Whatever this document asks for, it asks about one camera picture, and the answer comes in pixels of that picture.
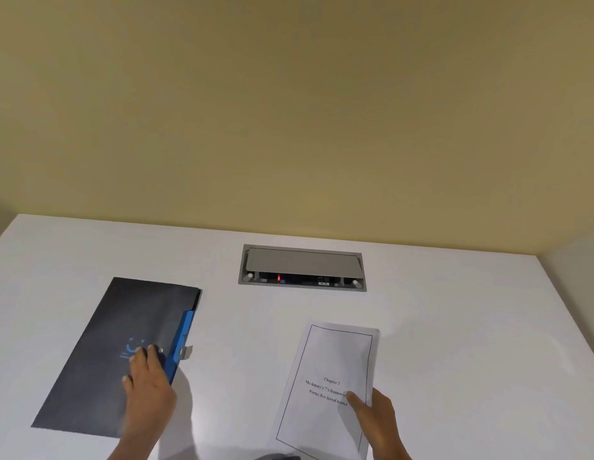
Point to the silver metal folder tab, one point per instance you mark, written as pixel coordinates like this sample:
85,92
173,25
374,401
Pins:
186,353

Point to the person's left little finger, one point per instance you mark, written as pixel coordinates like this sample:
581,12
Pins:
128,383

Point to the person's right forearm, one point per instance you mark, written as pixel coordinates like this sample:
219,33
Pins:
390,452

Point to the person's left middle finger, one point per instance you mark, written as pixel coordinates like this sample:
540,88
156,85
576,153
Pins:
151,361

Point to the blue folder clip bar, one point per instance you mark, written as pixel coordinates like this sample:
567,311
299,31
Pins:
182,340

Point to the person's right thumb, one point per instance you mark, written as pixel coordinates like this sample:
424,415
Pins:
358,402

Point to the person's left hand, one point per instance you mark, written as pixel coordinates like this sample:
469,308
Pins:
151,397

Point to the black document folder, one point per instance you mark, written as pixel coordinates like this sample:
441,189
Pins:
110,349

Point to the person's left forearm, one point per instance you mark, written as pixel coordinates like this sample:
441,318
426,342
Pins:
134,447

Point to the grey socket box lid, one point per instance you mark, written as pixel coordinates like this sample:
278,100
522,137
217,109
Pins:
304,262

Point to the white printed paper sheet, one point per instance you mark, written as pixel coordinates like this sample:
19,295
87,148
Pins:
325,373

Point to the grey desk socket box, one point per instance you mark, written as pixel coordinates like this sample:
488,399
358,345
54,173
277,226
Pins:
301,282

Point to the dark grey garment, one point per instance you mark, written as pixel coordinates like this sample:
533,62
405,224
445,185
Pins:
281,457

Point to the person's right hand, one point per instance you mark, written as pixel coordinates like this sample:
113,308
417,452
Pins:
378,419

